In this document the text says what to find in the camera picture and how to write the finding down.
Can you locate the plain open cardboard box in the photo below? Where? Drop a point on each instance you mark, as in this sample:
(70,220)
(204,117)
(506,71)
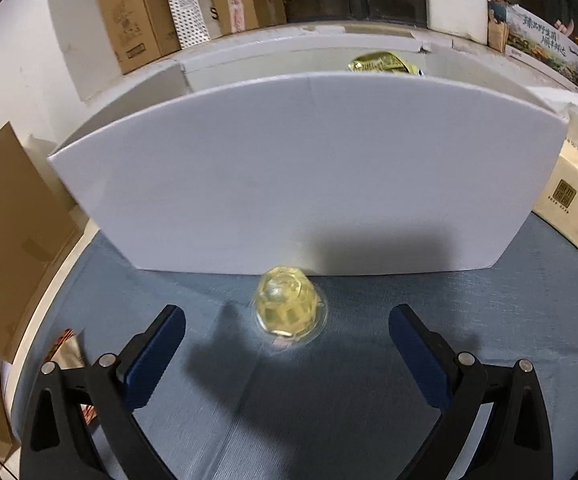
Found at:
(269,2)

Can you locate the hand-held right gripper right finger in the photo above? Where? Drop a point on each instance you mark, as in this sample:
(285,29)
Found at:
(419,355)

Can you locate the cardboard box red label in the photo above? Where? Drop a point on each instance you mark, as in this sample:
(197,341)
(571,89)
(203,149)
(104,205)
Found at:
(231,10)

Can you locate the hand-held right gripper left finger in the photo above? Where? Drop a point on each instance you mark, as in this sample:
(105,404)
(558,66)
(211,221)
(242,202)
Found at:
(154,355)

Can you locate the cream tissue pack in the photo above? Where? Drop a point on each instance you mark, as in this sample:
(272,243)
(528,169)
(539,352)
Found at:
(569,195)

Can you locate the yellow jelly cup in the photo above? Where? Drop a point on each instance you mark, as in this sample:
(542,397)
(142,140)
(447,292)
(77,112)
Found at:
(286,305)

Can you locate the white cardboard box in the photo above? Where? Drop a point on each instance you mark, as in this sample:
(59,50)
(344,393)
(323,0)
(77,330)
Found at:
(309,175)

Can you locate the gold snack packet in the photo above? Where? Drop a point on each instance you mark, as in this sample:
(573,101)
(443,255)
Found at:
(379,64)

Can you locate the brown red snack packet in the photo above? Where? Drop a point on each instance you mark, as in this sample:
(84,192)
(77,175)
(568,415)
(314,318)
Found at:
(69,350)

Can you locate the brown paper bag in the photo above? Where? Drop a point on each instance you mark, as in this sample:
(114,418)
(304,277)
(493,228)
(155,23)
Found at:
(496,32)

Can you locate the white foam box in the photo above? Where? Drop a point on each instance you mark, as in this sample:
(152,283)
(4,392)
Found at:
(456,7)

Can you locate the landscape printed box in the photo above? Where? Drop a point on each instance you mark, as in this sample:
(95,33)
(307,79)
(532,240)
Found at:
(539,45)

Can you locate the large brown cardboard box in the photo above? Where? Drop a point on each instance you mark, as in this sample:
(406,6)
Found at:
(9,240)

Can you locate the tall brown cardboard box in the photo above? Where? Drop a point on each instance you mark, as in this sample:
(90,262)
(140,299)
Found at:
(134,15)

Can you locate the white foam block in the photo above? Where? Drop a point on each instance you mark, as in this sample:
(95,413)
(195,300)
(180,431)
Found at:
(44,147)

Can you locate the blue grey tablecloth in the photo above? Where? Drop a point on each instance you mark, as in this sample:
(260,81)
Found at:
(319,410)

